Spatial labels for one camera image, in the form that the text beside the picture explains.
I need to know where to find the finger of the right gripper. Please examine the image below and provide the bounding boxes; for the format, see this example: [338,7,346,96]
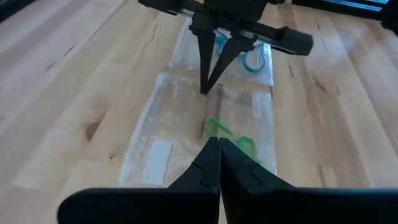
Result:
[188,12,218,96]
[205,30,259,94]

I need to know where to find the clear zip bag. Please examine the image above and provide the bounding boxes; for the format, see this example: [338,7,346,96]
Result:
[169,17,237,73]
[118,72,277,189]
[214,39,275,87]

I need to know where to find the light green rubber band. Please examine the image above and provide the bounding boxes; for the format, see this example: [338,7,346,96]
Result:
[235,135,259,162]
[203,117,233,140]

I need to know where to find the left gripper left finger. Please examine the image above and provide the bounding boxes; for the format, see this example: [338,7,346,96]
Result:
[57,136,221,224]

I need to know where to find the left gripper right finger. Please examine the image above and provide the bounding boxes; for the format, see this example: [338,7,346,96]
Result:
[219,138,398,224]

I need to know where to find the black perforated case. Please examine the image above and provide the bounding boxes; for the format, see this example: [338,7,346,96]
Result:
[292,0,398,20]

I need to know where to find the wide blue rubber band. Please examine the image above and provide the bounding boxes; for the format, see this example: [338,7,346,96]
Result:
[239,42,269,75]

